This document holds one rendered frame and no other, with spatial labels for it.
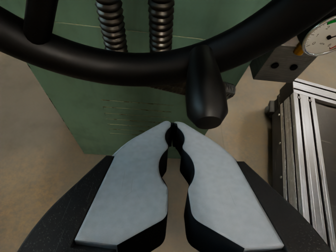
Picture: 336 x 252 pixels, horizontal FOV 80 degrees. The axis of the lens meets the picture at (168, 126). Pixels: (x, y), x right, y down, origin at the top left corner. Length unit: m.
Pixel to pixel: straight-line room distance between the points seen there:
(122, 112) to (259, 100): 0.82
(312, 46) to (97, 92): 0.41
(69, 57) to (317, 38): 0.31
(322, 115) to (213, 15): 0.75
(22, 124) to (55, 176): 0.28
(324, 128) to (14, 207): 1.17
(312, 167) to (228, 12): 0.61
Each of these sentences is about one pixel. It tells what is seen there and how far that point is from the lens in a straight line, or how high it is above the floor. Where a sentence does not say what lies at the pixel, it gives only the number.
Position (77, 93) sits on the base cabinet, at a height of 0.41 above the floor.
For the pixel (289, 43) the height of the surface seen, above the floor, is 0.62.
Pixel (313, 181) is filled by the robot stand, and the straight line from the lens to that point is 0.81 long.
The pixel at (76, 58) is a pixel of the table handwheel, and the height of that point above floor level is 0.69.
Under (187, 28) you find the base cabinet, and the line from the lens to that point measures 0.37.
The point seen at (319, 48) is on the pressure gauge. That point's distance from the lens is 0.38.
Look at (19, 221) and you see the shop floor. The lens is 0.91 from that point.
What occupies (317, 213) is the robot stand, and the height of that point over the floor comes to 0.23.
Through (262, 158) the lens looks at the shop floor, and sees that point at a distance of 1.02.
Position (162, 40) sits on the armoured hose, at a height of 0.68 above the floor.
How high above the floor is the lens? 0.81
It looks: 60 degrees down
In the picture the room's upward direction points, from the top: 14 degrees clockwise
